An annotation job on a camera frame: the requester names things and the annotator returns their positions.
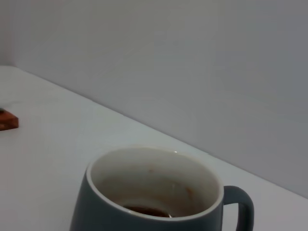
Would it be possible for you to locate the dark grey ceramic coffee cup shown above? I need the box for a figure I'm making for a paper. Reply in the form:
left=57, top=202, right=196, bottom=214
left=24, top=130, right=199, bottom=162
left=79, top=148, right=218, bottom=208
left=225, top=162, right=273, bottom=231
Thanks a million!
left=69, top=147, right=255, bottom=231

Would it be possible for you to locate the reddish brown wooden block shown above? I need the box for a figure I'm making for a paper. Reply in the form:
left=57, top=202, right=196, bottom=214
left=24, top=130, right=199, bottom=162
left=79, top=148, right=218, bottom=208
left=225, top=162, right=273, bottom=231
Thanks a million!
left=0, top=107, right=19, bottom=132

